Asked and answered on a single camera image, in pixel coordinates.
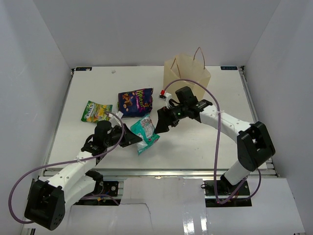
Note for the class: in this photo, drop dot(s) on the teal white snack bag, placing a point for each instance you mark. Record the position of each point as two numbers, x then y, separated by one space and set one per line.
145 129

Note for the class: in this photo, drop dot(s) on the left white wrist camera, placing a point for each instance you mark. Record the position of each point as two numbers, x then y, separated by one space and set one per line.
115 119

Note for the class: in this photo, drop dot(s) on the dark purple snack bag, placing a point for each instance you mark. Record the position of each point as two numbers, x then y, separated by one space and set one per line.
137 103

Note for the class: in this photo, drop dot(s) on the green yellow candy bag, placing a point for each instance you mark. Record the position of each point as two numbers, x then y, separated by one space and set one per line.
94 112

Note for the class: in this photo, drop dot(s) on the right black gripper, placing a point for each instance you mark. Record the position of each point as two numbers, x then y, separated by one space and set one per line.
165 119

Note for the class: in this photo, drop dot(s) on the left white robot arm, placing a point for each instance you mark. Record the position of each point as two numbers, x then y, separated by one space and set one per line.
49 200

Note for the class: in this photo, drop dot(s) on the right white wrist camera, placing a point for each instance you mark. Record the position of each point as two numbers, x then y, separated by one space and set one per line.
166 97

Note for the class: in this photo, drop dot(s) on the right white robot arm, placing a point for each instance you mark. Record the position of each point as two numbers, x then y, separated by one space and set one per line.
254 145

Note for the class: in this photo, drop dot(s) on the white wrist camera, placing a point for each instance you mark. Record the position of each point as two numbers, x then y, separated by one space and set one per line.
115 119
166 97

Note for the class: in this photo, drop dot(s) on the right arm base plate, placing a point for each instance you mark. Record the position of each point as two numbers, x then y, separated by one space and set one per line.
238 199

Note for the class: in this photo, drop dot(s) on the beige paper bag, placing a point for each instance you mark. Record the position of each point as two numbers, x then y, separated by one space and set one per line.
185 70

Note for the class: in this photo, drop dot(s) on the aluminium table rail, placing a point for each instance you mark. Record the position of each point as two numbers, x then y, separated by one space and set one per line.
140 172

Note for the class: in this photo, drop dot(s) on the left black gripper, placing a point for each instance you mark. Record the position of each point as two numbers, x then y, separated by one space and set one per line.
129 138

